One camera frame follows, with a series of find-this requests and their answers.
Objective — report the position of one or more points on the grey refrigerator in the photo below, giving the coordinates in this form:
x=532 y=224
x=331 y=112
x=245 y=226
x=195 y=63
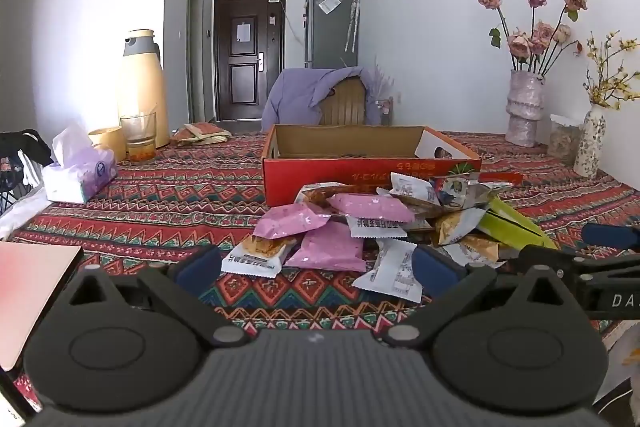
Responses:
x=325 y=42

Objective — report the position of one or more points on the white paper notice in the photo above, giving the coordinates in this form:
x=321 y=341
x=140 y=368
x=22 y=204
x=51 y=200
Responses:
x=242 y=32

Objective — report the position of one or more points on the bunch of dried pink roses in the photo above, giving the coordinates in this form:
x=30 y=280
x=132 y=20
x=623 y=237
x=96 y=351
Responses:
x=520 y=42

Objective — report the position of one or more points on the yellow cup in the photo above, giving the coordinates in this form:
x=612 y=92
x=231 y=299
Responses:
x=105 y=142

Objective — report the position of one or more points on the clear drinking glass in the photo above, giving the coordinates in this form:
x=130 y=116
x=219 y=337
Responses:
x=139 y=137

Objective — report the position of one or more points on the folded patterned cloth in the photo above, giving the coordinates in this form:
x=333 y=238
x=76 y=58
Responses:
x=200 y=134

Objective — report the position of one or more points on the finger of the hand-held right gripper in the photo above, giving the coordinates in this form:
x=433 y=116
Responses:
x=545 y=257
x=610 y=236

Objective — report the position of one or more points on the white printed bag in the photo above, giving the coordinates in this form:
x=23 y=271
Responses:
x=625 y=357

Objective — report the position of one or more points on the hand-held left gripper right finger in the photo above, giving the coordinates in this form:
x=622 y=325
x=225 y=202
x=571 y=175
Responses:
x=437 y=269

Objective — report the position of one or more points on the yellow flower branches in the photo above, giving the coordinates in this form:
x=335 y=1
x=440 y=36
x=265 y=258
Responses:
x=607 y=89

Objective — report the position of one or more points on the small storage rack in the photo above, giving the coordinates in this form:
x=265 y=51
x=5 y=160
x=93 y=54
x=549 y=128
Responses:
x=385 y=109

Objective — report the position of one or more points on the pile of snack packets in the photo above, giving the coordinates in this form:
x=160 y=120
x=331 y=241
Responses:
x=330 y=247

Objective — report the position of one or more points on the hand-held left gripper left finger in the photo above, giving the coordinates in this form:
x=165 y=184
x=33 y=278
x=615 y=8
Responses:
x=200 y=267

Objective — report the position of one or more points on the white interior door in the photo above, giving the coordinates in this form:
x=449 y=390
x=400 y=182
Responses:
x=196 y=57

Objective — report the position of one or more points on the pink textured vase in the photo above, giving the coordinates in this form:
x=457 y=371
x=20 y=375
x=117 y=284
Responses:
x=525 y=117

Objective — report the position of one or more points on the dark brown door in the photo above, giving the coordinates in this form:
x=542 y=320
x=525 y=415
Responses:
x=250 y=82

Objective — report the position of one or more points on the white floral vase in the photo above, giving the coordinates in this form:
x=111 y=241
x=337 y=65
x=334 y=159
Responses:
x=590 y=142

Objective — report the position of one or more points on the pink laptop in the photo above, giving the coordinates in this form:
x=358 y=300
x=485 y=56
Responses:
x=35 y=297

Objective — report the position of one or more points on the white cloth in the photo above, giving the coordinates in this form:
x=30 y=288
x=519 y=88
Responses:
x=20 y=214

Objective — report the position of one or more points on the clear plastic jar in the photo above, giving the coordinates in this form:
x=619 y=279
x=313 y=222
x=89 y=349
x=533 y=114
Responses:
x=565 y=142

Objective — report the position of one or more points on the white folded umbrella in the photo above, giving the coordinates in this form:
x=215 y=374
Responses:
x=353 y=22

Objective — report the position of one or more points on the black bag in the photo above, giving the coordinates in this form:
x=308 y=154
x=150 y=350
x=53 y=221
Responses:
x=25 y=152

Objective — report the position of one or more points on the red cardboard box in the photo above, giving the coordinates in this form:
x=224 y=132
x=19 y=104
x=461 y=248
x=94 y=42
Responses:
x=325 y=179

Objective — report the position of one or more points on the wooden chair with purple shirt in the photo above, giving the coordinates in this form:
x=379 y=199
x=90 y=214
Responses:
x=295 y=97

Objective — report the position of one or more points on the clear document pouch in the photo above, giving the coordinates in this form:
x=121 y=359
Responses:
x=330 y=3

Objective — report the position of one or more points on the yellow thermos jug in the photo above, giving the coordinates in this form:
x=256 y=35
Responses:
x=142 y=82

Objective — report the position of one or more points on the purple tissue pack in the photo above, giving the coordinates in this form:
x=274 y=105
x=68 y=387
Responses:
x=85 y=177

